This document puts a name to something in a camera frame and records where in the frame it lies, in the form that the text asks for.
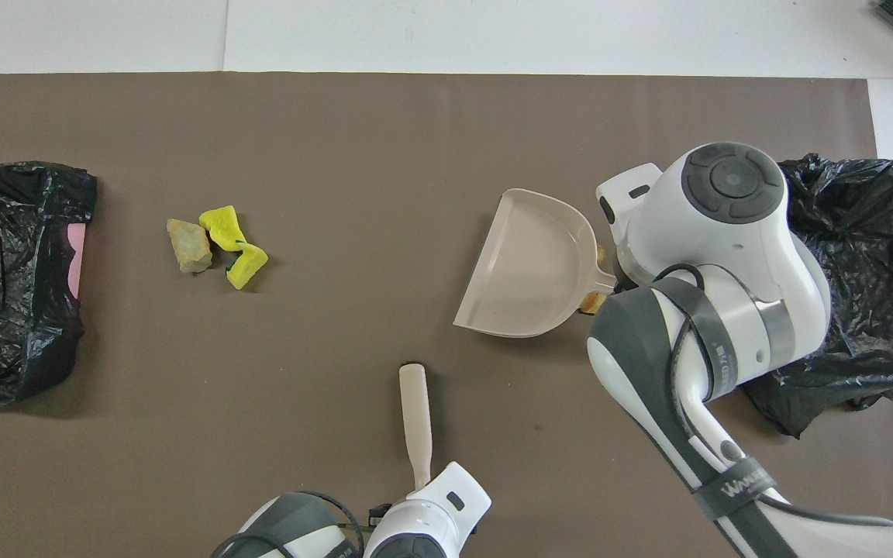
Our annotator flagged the beige hand brush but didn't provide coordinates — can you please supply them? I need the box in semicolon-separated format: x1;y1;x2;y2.
398;363;436;491

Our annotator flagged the yellow sponge piece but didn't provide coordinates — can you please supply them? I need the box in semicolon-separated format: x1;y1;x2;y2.
226;242;270;291
198;205;244;251

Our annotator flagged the beige plastic dustpan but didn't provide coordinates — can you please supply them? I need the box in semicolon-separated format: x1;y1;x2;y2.
453;188;618;339

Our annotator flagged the grey beige foam chunk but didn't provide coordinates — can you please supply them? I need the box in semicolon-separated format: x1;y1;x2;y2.
166;219;213;275

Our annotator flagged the brown table mat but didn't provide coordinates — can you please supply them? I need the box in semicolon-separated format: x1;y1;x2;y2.
0;72;893;558

